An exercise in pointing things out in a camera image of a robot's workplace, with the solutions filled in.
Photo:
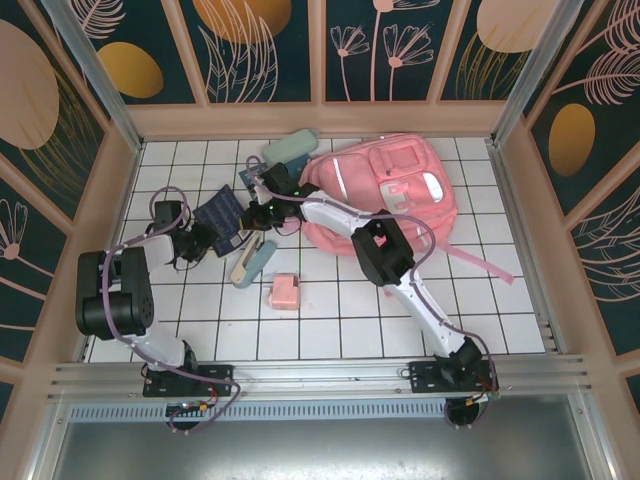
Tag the dark blue book with barcode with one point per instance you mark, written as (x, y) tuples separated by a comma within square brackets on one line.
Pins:
[(220, 210)]

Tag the teal notebook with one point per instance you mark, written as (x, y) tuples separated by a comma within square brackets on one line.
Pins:
[(247, 179)]

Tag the mint green pencil case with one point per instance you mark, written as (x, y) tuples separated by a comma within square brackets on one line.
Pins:
[(290, 147)]

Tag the light blue beige case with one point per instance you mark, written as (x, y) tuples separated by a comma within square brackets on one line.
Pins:
[(257, 262)]

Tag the pink eraser box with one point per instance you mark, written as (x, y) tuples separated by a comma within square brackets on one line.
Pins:
[(284, 292)]

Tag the pink backpack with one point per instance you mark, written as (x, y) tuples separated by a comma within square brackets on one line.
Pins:
[(400, 170)]

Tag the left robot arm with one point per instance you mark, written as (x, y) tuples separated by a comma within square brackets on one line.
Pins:
[(115, 295)]

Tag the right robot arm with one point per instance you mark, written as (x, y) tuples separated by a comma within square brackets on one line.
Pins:
[(385, 250)]

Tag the small circuit connector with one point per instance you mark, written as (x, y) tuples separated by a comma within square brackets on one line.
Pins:
[(192, 407), (484, 398)]

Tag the grey metal sheet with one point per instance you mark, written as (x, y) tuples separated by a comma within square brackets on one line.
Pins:
[(320, 450)]

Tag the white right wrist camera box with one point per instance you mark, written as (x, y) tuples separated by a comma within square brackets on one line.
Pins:
[(256, 187)]

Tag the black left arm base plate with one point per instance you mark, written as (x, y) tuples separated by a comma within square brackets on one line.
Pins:
[(215, 377)]

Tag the aluminium mounting rail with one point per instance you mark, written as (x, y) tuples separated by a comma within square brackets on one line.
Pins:
[(320, 375)]

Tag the aluminium frame post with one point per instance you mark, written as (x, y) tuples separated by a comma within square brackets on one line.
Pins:
[(540, 65), (95, 65)]

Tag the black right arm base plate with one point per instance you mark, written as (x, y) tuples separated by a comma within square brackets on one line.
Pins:
[(425, 377)]

